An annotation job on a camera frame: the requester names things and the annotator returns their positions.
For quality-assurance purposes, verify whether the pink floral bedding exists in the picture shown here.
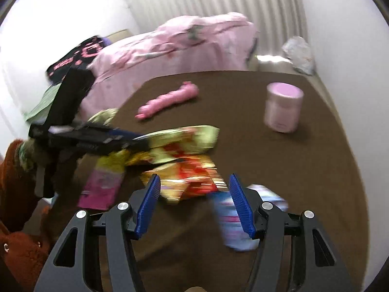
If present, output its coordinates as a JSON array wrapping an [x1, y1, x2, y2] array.
[[80, 12, 259, 117]]

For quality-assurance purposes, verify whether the person's left forearm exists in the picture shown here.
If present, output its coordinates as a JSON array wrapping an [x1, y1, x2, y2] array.
[[0, 140, 58, 292]]

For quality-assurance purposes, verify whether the yellow snack wrapper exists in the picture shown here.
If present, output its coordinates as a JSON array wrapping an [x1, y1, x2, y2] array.
[[124, 125, 220, 166]]

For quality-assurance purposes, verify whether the brown tablecloth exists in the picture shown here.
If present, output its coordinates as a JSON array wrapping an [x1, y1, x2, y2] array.
[[52, 71, 370, 292]]

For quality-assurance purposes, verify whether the pink jar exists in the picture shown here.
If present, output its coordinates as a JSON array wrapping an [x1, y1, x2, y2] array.
[[264, 82, 304, 133]]

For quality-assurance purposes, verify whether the white plastic bag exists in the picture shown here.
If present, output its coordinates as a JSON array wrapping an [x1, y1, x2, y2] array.
[[282, 36, 317, 75]]

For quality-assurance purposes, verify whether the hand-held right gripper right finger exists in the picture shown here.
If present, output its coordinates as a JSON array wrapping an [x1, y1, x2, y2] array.
[[229, 173, 356, 292]]

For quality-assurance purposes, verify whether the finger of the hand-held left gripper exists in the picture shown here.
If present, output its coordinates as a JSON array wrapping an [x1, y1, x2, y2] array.
[[105, 127, 150, 153]]

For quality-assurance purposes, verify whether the green and white pouch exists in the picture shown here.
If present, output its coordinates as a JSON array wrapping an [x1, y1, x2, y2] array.
[[24, 83, 63, 123]]

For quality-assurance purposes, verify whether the pink snack packet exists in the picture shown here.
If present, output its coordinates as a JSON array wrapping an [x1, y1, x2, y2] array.
[[77, 154, 126, 210]]

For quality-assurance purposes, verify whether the black and pink cloth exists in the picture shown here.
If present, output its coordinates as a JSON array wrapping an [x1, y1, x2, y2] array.
[[45, 36, 105, 84]]

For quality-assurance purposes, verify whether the red and yellow wrapper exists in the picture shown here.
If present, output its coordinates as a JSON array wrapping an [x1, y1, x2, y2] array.
[[141, 154, 227, 204]]

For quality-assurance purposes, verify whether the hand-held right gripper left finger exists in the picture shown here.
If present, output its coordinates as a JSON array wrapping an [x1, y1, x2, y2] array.
[[33, 173, 161, 292]]

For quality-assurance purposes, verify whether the blue and white packet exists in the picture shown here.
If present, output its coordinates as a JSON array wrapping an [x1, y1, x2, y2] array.
[[211, 184, 289, 252]]

